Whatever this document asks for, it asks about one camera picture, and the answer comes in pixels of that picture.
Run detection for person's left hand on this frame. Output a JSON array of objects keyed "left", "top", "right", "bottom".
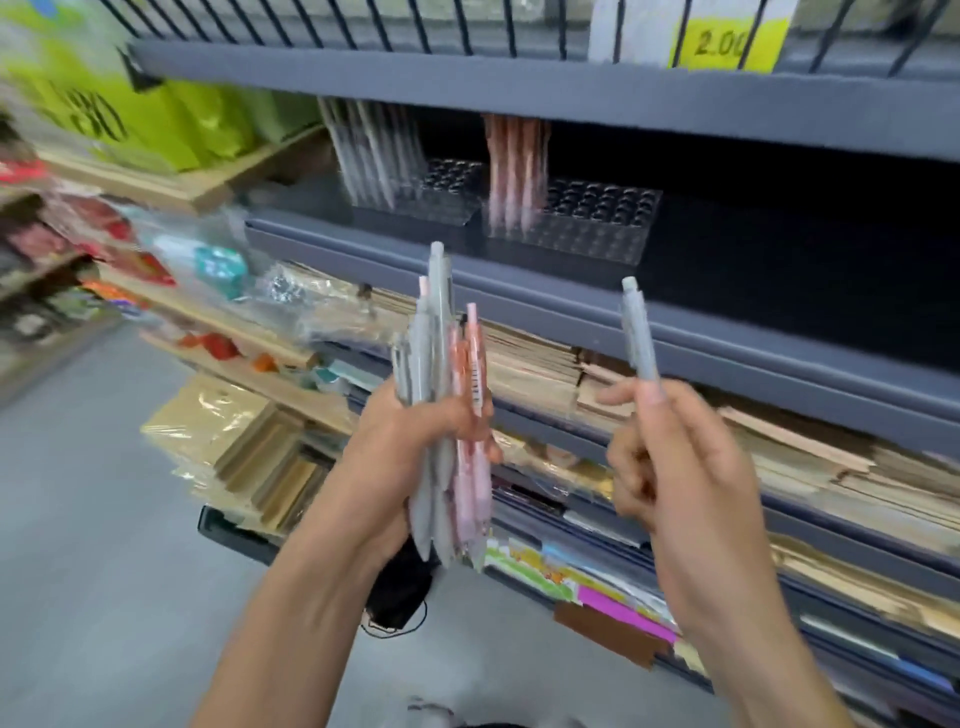
[{"left": 330, "top": 377, "right": 504, "bottom": 565}]

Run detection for person's right hand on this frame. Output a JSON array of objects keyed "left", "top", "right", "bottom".
[{"left": 596, "top": 375, "right": 760, "bottom": 625}]

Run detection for bunch of pink pens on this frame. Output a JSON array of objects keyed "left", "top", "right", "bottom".
[{"left": 448, "top": 302, "right": 497, "bottom": 573}]

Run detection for single grey pen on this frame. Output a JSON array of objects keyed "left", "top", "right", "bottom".
[{"left": 620, "top": 276, "right": 663, "bottom": 388}]

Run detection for bunch of grey pens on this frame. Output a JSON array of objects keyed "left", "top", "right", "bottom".
[{"left": 390, "top": 240, "right": 460, "bottom": 568}]

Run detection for person's left forearm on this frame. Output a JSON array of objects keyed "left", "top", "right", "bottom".
[{"left": 191, "top": 516, "right": 395, "bottom": 728}]

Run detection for person's right forearm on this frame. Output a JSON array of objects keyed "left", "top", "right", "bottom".
[{"left": 675, "top": 596, "right": 837, "bottom": 728}]

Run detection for stacks of brown paper notebooks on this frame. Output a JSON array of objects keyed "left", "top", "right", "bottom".
[{"left": 358, "top": 288, "right": 960, "bottom": 639}]

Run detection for pile of clear plastic packs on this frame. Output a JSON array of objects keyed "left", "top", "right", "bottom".
[{"left": 251, "top": 261, "right": 378, "bottom": 340}]

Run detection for clear pen holder tray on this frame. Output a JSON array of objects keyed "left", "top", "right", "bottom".
[
  {"left": 351, "top": 156, "right": 490, "bottom": 228},
  {"left": 486, "top": 177, "right": 666, "bottom": 269}
]

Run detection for stack of coloured paper sheets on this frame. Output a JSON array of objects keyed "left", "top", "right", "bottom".
[{"left": 483, "top": 525, "right": 710, "bottom": 670}]

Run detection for stack of gold paper packs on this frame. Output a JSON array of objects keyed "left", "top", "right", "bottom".
[{"left": 141, "top": 373, "right": 340, "bottom": 535}]

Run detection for wooden shelf rack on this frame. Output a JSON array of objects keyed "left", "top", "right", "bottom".
[{"left": 33, "top": 126, "right": 357, "bottom": 438}]

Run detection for row of pink packed pens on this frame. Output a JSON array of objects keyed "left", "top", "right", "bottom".
[{"left": 483, "top": 113, "right": 553, "bottom": 234}]

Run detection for row of grey packed pens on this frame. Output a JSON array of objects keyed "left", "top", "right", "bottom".
[{"left": 318, "top": 97, "right": 430, "bottom": 211}]

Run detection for teal item in clear pack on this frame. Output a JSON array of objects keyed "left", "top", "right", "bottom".
[{"left": 152, "top": 231, "right": 253, "bottom": 303}]

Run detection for grey metal shelving unit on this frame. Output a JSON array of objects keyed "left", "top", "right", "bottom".
[{"left": 127, "top": 0, "right": 960, "bottom": 728}]

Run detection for yellow and white price tag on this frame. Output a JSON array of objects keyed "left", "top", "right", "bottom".
[{"left": 587, "top": 0, "right": 801, "bottom": 75}]

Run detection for row of red packets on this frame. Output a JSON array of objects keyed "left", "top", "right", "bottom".
[{"left": 0, "top": 156, "right": 178, "bottom": 305}]

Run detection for row of green bags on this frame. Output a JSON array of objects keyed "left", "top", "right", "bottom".
[{"left": 0, "top": 0, "right": 325, "bottom": 175}]

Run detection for black wire shelf rail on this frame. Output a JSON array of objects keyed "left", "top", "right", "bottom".
[{"left": 97, "top": 0, "right": 960, "bottom": 78}]

